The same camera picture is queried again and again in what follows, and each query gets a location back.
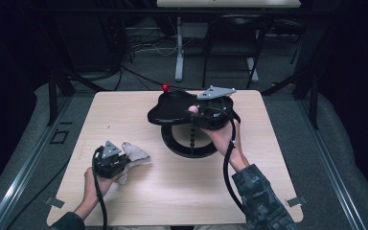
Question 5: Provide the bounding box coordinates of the white desk leg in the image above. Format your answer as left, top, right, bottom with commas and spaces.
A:
174, 16, 185, 81

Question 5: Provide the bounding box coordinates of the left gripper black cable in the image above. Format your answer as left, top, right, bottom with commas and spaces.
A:
91, 147, 109, 230

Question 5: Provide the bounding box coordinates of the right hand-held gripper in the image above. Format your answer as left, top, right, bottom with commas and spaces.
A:
191, 85, 238, 131

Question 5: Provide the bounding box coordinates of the person's right hand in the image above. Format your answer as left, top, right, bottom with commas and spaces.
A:
200, 120, 250, 173

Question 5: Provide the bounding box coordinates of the black wavy tray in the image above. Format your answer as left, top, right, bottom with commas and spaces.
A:
147, 89, 242, 159

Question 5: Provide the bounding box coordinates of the white desk top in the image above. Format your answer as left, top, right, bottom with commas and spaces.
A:
156, 0, 302, 9

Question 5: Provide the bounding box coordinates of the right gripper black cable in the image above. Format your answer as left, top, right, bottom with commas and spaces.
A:
222, 108, 247, 215

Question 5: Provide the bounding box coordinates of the bundle of floor cables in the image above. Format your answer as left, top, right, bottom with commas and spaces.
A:
102, 18, 180, 92

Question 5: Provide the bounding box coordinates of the grey table bracket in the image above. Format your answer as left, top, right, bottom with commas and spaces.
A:
285, 195, 310, 208
43, 196, 65, 209

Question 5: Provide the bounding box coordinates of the black chair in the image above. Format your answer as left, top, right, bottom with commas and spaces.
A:
202, 13, 271, 90

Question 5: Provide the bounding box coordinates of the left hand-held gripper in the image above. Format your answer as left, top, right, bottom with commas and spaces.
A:
92, 140, 130, 179

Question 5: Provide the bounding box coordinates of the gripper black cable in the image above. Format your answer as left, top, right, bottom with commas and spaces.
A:
222, 108, 247, 215
91, 147, 109, 230

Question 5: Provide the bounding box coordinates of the white waffle cloth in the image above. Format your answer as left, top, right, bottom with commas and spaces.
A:
114, 141, 151, 186

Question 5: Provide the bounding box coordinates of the black metal frame stand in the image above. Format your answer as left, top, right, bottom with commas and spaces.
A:
46, 68, 108, 127
262, 63, 320, 130

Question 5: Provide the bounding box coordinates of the aluminium floor rail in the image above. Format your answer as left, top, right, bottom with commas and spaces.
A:
295, 95, 368, 230
0, 95, 75, 230

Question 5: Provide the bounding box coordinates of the person's left hand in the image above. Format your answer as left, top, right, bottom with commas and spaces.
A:
83, 167, 123, 205

